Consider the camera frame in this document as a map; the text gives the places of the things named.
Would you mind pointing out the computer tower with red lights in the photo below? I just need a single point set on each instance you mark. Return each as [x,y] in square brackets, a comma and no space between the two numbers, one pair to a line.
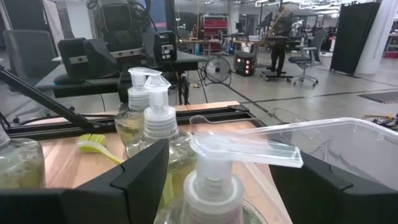
[244,63]

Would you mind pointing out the person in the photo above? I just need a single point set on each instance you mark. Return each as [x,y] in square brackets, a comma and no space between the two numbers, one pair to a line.
[278,40]

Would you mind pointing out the black wheeled platform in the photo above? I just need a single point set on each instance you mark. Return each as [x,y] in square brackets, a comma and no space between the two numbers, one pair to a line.
[275,75]

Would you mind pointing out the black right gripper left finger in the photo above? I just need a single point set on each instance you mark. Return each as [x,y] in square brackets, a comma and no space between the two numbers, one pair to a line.
[93,202]

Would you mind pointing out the clear soap pump bottle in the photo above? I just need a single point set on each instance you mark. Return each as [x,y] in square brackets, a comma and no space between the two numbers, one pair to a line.
[136,96]
[211,193]
[160,121]
[21,165]

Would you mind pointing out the white pillar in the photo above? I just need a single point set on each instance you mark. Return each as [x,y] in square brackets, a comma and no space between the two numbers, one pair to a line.
[384,31]

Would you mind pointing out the shallow clear plastic bin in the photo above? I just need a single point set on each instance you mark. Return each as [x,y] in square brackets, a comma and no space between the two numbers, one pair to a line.
[194,123]

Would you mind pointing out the yellow-green dish brush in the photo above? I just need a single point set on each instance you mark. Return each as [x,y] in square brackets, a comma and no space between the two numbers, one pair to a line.
[90,147]

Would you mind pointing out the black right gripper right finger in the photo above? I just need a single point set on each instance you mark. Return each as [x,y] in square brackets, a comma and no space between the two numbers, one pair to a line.
[342,205]

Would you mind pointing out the black partition screen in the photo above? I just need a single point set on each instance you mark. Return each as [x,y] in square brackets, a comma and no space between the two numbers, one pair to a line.
[354,34]

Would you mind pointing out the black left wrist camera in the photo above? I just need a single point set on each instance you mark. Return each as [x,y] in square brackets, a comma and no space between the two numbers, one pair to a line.
[116,17]

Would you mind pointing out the dark grey desk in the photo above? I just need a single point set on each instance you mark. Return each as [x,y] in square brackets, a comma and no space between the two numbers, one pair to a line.
[189,60]

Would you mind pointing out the red storage shelf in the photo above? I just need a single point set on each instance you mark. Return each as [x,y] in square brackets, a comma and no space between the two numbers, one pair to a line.
[214,28]

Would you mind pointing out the dark floor mat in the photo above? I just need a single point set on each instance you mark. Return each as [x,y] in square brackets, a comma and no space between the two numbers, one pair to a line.
[381,96]

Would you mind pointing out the grey office chair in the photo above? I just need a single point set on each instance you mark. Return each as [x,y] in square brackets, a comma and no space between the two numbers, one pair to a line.
[29,53]
[306,59]

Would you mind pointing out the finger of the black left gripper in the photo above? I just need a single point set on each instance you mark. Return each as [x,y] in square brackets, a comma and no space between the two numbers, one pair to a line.
[84,59]
[164,46]

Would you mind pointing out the tall clear plastic bin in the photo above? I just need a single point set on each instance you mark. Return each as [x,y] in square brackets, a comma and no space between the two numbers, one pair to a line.
[357,149]

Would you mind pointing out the computer monitor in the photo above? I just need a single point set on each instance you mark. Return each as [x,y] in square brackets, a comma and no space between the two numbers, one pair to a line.
[158,14]

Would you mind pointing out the black aluminium table frame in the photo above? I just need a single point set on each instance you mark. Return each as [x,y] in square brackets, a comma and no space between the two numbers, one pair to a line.
[214,115]

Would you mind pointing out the black floor fan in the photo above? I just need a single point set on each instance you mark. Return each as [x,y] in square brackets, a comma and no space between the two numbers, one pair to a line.
[217,69]

